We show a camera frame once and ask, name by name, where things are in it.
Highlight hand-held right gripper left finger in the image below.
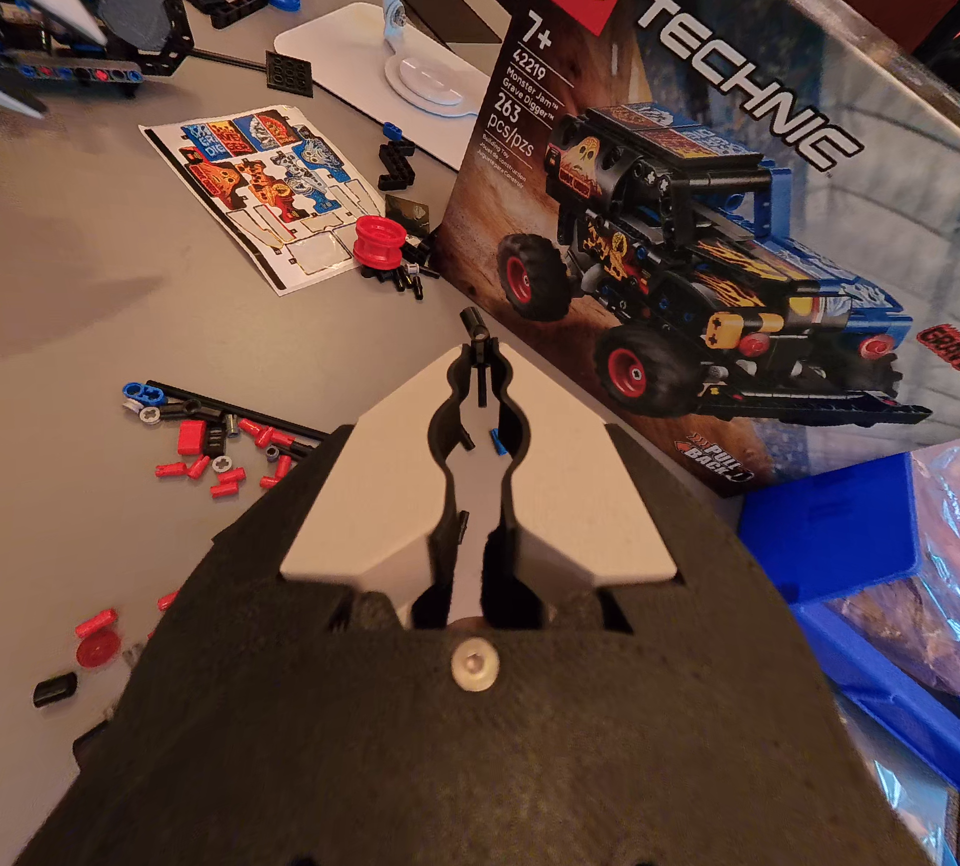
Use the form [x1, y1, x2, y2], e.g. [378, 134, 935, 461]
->
[279, 347, 462, 627]

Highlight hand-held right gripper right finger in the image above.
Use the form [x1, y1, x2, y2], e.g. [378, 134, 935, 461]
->
[483, 344, 678, 619]

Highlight black axle pin piece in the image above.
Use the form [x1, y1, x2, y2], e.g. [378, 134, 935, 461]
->
[459, 307, 502, 408]

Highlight grey desk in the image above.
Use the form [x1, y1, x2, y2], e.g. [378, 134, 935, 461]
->
[0, 0, 747, 866]

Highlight scatter of small red pins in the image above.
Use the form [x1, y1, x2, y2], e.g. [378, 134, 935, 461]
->
[155, 418, 301, 501]

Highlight long black axle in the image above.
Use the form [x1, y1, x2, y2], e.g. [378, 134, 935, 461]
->
[146, 380, 329, 443]

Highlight black beam with holes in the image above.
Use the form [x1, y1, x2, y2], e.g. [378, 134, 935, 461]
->
[183, 0, 269, 29]

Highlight black and grey pins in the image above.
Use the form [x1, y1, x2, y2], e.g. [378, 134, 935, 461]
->
[396, 258, 444, 300]

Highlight blue plastic bin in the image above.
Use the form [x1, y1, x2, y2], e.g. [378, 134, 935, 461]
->
[738, 449, 960, 792]

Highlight blue and grey pins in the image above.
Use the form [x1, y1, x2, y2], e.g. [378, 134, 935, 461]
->
[122, 382, 165, 424]

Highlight colourful sticker sheet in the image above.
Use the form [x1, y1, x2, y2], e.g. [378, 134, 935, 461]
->
[138, 104, 391, 297]

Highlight red wheel hub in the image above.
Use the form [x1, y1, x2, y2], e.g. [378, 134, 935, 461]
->
[352, 215, 408, 270]

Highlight black plate with rod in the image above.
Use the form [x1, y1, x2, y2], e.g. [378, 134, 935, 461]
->
[191, 50, 315, 94]

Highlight black flat tile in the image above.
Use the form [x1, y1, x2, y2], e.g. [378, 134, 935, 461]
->
[386, 194, 434, 237]

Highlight red round disc piece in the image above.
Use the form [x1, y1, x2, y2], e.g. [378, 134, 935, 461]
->
[75, 629, 123, 669]

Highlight white book stand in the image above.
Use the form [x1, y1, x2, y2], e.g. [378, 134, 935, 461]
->
[273, 0, 500, 171]

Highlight black short tube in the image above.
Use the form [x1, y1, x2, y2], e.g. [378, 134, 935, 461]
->
[32, 671, 78, 708]

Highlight printed toy truck box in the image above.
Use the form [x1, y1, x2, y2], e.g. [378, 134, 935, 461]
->
[435, 0, 960, 499]

